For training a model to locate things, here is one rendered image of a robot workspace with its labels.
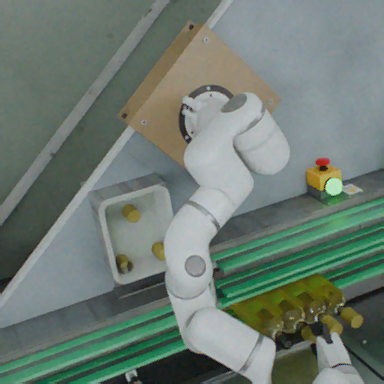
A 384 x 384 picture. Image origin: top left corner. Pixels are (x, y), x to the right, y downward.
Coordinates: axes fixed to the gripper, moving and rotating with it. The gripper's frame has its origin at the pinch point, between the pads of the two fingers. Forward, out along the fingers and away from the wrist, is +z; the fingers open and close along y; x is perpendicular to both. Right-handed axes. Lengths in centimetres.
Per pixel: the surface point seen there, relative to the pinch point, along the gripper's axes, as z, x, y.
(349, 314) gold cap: 5.6, -9.5, 0.7
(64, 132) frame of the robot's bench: 87, 52, 32
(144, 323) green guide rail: 16.4, 37.8, 2.6
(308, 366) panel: 7.8, 0.7, -13.5
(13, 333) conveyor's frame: 21, 69, 4
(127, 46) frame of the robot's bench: 93, 28, 53
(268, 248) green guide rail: 22.5, 4.7, 12.9
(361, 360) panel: 5.6, -12.0, -13.2
